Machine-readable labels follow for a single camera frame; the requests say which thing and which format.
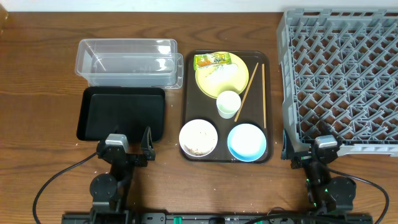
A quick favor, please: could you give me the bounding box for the light blue bowl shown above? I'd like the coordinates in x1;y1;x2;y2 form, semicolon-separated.
227;123;267;162

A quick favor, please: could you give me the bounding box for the white bowl with food scraps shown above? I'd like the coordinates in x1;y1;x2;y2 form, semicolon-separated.
178;119;218;157

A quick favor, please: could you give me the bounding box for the white cup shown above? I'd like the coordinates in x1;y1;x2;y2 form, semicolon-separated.
216;91;241;119

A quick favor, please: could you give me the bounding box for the yellow plate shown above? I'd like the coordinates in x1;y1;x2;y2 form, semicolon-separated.
194;52;249;98

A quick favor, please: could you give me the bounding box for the wooden chopstick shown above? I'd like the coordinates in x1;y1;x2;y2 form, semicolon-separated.
234;63;259;122
262;63;266;129

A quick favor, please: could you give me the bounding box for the white napkin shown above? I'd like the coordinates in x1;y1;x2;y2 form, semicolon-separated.
205;63;238;82

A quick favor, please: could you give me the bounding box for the green orange snack wrapper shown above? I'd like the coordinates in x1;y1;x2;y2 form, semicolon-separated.
193;52;232;70

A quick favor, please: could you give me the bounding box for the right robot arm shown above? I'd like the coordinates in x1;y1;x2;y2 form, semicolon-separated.
281;131;356;215

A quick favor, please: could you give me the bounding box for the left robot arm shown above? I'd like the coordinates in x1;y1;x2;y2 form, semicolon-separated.
89;127;155;223

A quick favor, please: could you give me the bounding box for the black food waste tray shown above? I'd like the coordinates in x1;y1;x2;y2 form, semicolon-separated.
76;86;165;143

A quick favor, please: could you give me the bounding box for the grey dishwasher rack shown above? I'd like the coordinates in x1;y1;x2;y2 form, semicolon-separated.
277;9;397;157

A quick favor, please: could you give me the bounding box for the clear plastic waste bin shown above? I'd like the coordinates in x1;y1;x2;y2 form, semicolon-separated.
75;39;183;89

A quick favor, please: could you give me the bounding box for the dark brown serving tray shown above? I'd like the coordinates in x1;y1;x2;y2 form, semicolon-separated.
179;50;273;164

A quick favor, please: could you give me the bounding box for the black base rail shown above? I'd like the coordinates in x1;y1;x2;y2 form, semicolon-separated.
61;213;373;224

